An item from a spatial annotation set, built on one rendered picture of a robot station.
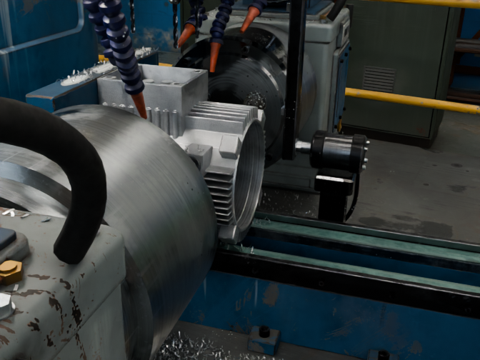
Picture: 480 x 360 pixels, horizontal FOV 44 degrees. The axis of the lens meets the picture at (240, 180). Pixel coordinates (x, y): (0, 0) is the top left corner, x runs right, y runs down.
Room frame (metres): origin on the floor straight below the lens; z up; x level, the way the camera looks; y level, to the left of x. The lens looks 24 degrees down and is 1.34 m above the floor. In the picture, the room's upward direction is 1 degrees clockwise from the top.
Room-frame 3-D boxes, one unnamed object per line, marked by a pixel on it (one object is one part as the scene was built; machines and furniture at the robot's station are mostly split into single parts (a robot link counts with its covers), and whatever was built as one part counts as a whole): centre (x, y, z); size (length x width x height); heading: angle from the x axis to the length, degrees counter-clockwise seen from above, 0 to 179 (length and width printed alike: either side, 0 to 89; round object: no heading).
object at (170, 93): (0.79, 0.12, 1.11); 0.12 x 0.11 x 0.07; 74
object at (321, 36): (1.35, -0.08, 0.99); 0.35 x 0.31 x 0.37; 164
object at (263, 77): (1.10, -0.01, 1.04); 0.41 x 0.25 x 0.25; 164
